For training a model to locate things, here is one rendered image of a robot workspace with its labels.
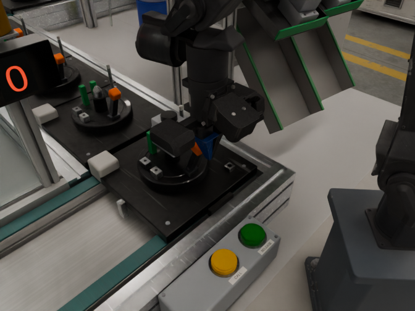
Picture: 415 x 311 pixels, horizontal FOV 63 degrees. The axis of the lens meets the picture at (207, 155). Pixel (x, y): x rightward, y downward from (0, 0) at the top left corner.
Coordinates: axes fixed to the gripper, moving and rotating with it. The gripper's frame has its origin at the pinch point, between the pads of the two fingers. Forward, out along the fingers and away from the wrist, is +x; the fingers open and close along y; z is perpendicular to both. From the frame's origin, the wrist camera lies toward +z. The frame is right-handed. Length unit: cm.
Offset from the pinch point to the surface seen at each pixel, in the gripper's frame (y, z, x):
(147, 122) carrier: 5.7, -25.8, 11.2
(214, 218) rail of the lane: -3.3, 4.3, 12.7
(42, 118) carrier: -11.4, -43.0, 9.4
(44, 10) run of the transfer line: 28, -127, 11
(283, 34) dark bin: 21.3, -2.1, -11.1
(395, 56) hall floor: 323, -61, 108
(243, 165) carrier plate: 9.9, -0.3, 11.5
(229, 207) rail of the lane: 0.4, 4.5, 12.8
